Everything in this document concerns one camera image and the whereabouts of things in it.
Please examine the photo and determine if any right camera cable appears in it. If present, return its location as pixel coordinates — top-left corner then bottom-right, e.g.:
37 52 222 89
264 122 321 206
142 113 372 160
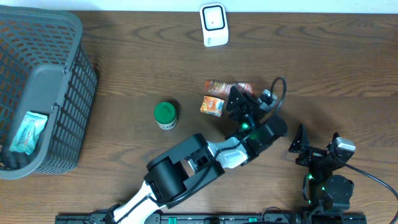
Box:
329 149 398 224

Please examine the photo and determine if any green lid white jar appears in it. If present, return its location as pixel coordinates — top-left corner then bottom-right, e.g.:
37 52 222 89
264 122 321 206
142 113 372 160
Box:
154 102 177 130

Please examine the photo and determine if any red chocolate bar wrapper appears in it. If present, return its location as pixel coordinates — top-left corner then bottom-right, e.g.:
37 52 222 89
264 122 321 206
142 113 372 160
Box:
204 80 254 96

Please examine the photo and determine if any grey plastic mesh basket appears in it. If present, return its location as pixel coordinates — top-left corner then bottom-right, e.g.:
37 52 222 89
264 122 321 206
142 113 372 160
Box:
1 6 98 180

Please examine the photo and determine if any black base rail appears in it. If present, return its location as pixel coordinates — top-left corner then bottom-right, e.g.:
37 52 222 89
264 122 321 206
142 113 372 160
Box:
55 212 368 224

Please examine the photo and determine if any camera cable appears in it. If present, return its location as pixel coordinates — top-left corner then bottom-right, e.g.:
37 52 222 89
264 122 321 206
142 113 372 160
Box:
329 149 398 224
269 77 287 116

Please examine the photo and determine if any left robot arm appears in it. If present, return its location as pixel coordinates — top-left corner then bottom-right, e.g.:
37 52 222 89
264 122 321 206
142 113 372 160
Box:
104 87 287 223

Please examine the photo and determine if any teal white tissue pack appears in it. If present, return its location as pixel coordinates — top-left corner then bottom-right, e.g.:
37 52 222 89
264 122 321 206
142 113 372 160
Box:
9 111 48 155

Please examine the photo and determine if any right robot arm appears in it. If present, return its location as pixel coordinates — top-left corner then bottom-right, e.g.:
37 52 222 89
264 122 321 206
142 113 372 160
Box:
289 124 356 223

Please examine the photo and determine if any left camera cable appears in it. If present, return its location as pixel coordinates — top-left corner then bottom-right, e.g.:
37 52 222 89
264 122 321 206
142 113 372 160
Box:
269 77 287 116

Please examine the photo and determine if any orange snack packet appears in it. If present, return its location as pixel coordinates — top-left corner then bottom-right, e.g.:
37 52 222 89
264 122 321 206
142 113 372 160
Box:
200 96 224 117

